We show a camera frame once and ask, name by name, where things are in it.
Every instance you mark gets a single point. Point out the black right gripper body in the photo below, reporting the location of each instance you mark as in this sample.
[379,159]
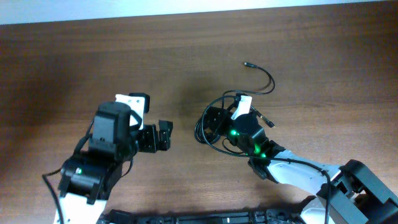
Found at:
[222,126]

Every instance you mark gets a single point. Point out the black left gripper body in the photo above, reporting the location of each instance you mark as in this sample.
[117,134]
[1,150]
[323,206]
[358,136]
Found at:
[148,137]

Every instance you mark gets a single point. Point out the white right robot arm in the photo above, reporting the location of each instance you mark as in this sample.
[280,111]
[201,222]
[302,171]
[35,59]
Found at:
[349,193]

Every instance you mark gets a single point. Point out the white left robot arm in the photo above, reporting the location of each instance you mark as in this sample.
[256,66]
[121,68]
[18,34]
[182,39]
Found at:
[115,136]

